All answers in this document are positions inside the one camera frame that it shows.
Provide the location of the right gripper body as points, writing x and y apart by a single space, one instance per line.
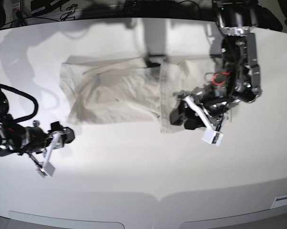
35 139

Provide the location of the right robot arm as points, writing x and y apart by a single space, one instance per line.
17 139

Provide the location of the white label sticker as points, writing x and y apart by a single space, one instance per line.
279 201

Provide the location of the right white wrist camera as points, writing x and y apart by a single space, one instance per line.
45 168

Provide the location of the light grey T-shirt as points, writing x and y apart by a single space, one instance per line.
131 91

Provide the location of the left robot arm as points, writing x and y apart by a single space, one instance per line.
239 70

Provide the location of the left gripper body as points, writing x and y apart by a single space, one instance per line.
215 101

